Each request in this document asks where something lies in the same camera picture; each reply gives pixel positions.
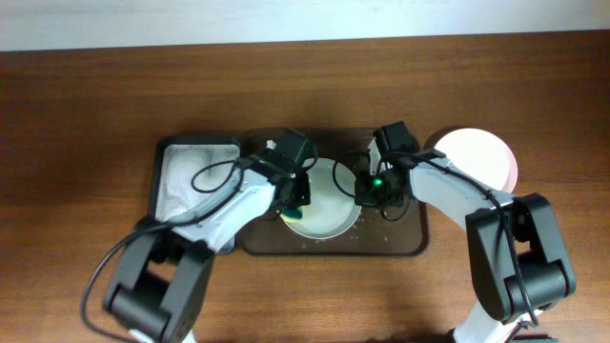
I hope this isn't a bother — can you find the green and yellow sponge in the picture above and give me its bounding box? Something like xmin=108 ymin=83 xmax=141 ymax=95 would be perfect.
xmin=280 ymin=207 xmax=304 ymax=222

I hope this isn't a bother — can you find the clean white plate stack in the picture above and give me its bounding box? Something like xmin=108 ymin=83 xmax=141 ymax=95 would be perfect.
xmin=434 ymin=128 xmax=519 ymax=192

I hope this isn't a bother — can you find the dark brown serving tray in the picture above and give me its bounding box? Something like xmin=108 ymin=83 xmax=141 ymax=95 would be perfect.
xmin=236 ymin=128 xmax=429 ymax=257

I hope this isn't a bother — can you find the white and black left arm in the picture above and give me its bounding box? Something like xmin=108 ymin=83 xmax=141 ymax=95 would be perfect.
xmin=102 ymin=159 xmax=309 ymax=342

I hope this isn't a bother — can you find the black soapy water tray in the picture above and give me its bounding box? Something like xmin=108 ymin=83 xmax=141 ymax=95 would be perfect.
xmin=147 ymin=136 xmax=242 ymax=253

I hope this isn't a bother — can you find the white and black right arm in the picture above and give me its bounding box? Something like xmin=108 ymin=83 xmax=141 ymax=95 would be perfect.
xmin=355 ymin=150 xmax=577 ymax=342

